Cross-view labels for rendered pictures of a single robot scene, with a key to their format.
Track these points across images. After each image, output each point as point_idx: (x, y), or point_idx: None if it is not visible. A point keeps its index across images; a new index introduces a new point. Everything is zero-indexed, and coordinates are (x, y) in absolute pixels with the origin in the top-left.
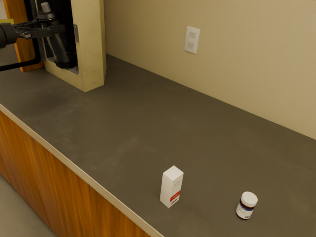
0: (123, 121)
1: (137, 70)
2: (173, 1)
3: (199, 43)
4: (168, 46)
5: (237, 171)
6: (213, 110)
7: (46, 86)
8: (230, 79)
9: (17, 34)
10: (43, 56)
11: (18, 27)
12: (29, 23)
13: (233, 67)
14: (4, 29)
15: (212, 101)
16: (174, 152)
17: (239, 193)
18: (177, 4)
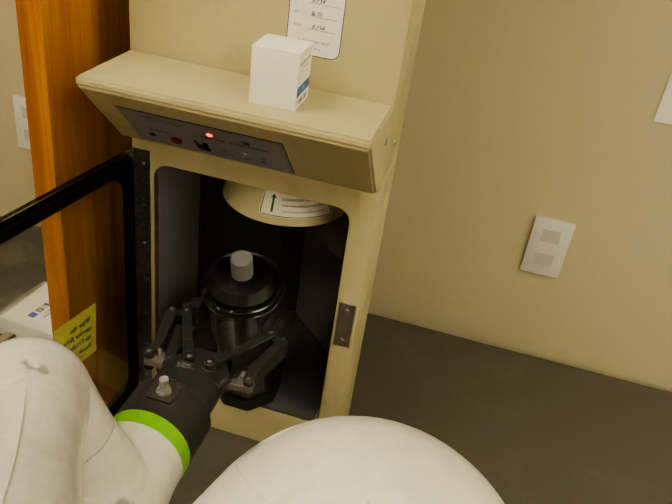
0: None
1: (375, 329)
2: (494, 157)
3: (567, 254)
4: (465, 260)
5: None
6: (647, 422)
7: (205, 475)
8: (650, 330)
9: (221, 389)
10: (143, 370)
11: (210, 365)
12: (190, 322)
13: (662, 305)
14: (201, 396)
15: (619, 391)
16: None
17: None
18: (506, 166)
